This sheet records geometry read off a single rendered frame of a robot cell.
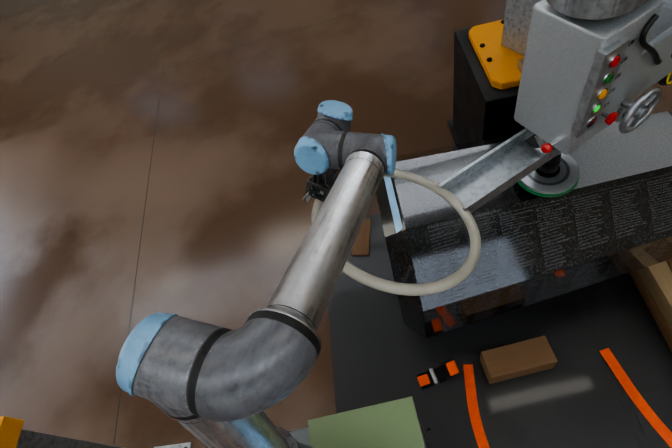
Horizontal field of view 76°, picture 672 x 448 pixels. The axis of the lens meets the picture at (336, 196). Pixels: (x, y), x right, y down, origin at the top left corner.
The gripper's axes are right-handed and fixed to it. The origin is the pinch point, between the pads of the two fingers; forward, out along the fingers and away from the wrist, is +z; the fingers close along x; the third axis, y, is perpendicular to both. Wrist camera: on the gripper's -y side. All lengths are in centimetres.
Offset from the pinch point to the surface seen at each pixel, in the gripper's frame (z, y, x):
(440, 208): 16, -41, 30
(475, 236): -7.9, -7.3, 44.4
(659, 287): 47, -90, 128
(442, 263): 31, -30, 39
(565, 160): -7, -68, 64
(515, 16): -32, -135, 23
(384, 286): -7.4, 23.0, 29.2
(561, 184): -3, -58, 65
